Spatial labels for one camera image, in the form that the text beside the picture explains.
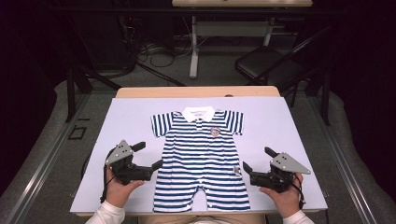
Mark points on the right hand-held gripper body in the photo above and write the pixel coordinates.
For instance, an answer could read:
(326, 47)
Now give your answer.
(288, 163)

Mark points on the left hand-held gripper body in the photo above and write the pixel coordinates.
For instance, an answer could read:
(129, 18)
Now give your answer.
(120, 153)

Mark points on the blue white striped baby romper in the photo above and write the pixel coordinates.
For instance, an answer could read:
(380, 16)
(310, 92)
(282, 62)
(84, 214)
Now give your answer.
(199, 155)

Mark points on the person's right hand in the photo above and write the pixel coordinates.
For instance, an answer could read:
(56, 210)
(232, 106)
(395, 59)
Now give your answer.
(288, 200)

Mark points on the person's left hand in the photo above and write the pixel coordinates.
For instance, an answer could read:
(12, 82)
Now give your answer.
(118, 193)

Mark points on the pale lilac table mat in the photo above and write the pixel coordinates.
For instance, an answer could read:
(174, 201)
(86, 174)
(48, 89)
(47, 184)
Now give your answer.
(130, 124)

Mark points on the black metal stand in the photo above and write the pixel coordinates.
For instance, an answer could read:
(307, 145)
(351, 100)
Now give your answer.
(70, 99)
(326, 99)

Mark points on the black folding chair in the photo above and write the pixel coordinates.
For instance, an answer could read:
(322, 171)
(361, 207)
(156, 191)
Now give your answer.
(264, 62)

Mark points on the dark equipment tower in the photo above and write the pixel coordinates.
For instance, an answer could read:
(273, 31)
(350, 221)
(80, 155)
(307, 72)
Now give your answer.
(129, 37)

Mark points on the white-legged desk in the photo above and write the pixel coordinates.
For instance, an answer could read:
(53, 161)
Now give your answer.
(230, 28)

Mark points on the metal floor rail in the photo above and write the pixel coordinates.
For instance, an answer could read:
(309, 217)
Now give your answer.
(348, 175)
(38, 174)

